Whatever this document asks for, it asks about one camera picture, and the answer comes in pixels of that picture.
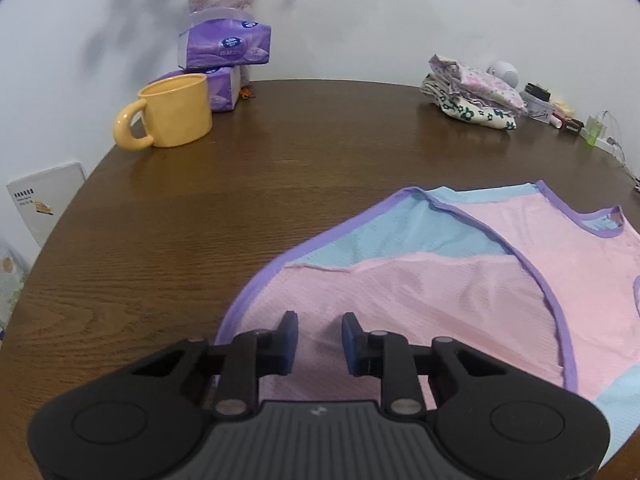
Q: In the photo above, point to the green translucent bottle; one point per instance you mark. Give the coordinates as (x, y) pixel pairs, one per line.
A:
(594, 130)

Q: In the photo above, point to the yellow small item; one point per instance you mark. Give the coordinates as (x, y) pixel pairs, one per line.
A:
(564, 109)

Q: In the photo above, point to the small orange trinket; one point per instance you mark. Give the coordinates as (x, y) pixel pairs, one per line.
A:
(245, 93)

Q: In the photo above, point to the small white tube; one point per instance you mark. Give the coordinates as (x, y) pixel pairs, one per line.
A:
(555, 120)

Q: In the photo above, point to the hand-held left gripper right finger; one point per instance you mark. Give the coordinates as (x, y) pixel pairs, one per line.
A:
(350, 345)

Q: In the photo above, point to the white box on floor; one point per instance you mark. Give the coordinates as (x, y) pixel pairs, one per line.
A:
(45, 200)

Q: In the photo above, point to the white round device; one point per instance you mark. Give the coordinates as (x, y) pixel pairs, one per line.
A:
(502, 72)

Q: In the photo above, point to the yellow mug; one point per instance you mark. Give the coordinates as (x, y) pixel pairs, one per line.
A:
(175, 110)

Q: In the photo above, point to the pink and blue mesh vest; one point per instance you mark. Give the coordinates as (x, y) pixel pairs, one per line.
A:
(425, 285)

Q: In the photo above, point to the folded pink floral cloth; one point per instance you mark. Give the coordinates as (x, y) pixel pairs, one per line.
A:
(480, 82)

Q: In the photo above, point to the clear plastic container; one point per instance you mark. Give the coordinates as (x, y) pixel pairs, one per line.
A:
(537, 107)

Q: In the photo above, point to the small black box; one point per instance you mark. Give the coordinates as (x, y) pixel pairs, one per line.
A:
(537, 91)

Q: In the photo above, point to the purple tissue pack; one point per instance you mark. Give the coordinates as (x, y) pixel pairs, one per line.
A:
(225, 45)
(225, 87)

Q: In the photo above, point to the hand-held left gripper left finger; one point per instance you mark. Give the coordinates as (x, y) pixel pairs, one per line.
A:
(290, 342)

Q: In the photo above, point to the patterned plastic bag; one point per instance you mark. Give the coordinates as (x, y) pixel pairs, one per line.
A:
(10, 280)

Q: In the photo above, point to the white power strip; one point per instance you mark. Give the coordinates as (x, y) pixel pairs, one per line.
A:
(607, 145)

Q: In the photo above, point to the folded green floral cloth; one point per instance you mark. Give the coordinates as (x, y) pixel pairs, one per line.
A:
(470, 112)

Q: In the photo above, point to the dark flat box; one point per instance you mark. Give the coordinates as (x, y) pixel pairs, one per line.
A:
(571, 126)

